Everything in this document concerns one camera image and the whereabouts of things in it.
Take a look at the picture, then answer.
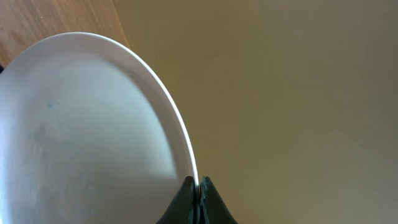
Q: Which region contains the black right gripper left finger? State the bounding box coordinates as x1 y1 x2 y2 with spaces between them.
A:
157 176 197 224

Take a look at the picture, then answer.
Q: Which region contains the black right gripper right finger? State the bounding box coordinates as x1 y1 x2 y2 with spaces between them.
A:
199 176 238 224

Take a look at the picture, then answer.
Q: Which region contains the white plate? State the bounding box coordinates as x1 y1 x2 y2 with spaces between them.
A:
1 32 198 223

